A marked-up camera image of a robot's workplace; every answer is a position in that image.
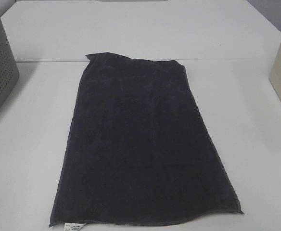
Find dark navy towel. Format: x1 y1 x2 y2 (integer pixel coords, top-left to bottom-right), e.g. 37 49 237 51
50 52 242 226

